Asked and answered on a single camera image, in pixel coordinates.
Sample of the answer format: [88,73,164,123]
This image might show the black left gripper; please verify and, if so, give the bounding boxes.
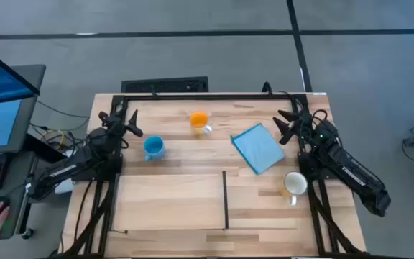
[98,109,144,140]

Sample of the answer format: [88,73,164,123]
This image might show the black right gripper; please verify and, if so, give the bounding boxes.
[272,109,316,146]

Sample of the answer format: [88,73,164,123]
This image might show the blue mug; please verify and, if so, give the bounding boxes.
[143,135,166,162]

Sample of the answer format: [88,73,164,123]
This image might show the mug with white inside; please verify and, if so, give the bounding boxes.
[281,171,308,207]

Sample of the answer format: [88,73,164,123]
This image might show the light blue cloth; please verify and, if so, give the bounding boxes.
[230,122,287,176]

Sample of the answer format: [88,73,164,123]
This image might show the black floor grate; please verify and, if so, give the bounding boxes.
[121,76,209,94]

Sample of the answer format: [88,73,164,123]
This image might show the white box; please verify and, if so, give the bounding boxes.
[54,178,75,195]

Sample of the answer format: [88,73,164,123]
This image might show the grey desk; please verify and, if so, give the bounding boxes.
[0,150,37,242]

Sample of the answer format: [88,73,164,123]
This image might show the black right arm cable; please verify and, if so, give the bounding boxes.
[302,109,339,145]

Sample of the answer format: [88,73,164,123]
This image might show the black cable clip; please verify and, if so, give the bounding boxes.
[261,81,275,98]

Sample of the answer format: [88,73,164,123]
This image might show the black floor cable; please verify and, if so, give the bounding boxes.
[35,99,91,132]

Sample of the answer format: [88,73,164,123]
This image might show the yellow cable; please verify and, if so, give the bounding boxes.
[40,129,67,149]

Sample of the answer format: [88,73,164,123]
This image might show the black aluminium table frame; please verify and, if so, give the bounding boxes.
[50,91,372,259]

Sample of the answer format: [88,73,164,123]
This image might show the wooden shelf with black frame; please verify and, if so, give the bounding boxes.
[222,170,229,230]

